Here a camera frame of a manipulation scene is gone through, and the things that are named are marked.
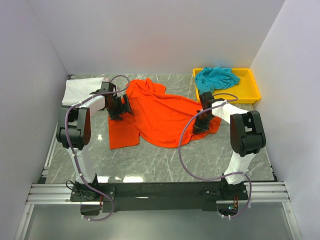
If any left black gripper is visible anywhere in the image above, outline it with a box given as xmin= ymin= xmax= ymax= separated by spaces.
xmin=105 ymin=94 xmax=134 ymax=121

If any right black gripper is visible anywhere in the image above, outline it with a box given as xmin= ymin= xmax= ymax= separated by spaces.
xmin=193 ymin=110 xmax=215 ymax=135

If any orange t-shirt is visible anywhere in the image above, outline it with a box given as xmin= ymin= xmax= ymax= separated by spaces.
xmin=108 ymin=78 xmax=221 ymax=150

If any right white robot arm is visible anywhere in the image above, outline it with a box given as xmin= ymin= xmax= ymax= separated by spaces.
xmin=193 ymin=92 xmax=266 ymax=200

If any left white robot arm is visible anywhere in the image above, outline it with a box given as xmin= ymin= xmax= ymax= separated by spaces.
xmin=56 ymin=77 xmax=134 ymax=201

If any folded white t-shirt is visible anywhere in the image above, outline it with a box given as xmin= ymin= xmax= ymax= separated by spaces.
xmin=62 ymin=77 xmax=105 ymax=106

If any teal t-shirt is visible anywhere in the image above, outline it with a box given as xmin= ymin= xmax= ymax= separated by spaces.
xmin=195 ymin=67 xmax=240 ymax=95

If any yellow plastic tray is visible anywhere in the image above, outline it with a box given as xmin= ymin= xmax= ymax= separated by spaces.
xmin=192 ymin=67 xmax=261 ymax=104

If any black base beam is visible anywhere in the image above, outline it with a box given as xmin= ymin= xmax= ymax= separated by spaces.
xmin=70 ymin=180 xmax=248 ymax=216

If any aluminium frame rail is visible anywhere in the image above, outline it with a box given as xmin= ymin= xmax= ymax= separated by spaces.
xmin=26 ymin=182 xmax=291 ymax=205

